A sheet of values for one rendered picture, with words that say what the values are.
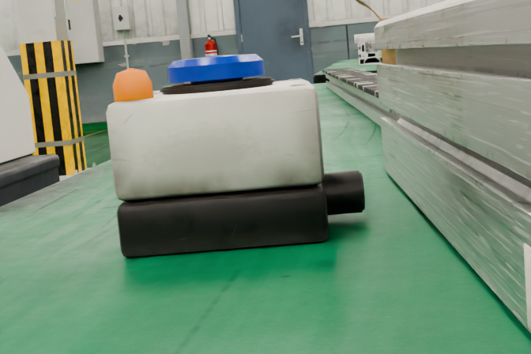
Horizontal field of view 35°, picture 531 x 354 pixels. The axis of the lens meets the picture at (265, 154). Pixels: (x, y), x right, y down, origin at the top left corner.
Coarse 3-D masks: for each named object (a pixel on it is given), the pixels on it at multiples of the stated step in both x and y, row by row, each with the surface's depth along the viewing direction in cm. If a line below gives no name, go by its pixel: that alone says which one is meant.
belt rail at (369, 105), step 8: (336, 80) 131; (336, 88) 133; (344, 88) 124; (352, 88) 101; (344, 96) 116; (352, 96) 103; (360, 96) 91; (368, 96) 83; (352, 104) 103; (360, 104) 92; (368, 104) 90; (376, 104) 76; (368, 112) 84; (376, 112) 77; (384, 112) 76; (392, 112) 70; (376, 120) 77; (392, 120) 67
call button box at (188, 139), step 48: (192, 96) 31; (240, 96) 31; (288, 96) 31; (144, 144) 31; (192, 144) 31; (240, 144) 31; (288, 144) 31; (144, 192) 31; (192, 192) 32; (240, 192) 32; (288, 192) 32; (336, 192) 34; (144, 240) 32; (192, 240) 32; (240, 240) 32; (288, 240) 32
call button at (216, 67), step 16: (176, 64) 34; (192, 64) 33; (208, 64) 33; (224, 64) 33; (240, 64) 33; (256, 64) 34; (176, 80) 34; (192, 80) 33; (208, 80) 33; (224, 80) 34; (240, 80) 34
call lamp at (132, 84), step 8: (120, 72) 32; (128, 72) 31; (136, 72) 31; (144, 72) 32; (120, 80) 31; (128, 80) 31; (136, 80) 31; (144, 80) 32; (120, 88) 31; (128, 88) 31; (136, 88) 31; (144, 88) 31; (152, 88) 32; (120, 96) 31; (128, 96) 31; (136, 96) 31; (144, 96) 31; (152, 96) 32
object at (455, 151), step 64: (448, 0) 27; (512, 0) 19; (384, 64) 44; (448, 64) 32; (512, 64) 23; (384, 128) 45; (448, 128) 27; (512, 128) 20; (448, 192) 28; (512, 192) 23; (512, 256) 21
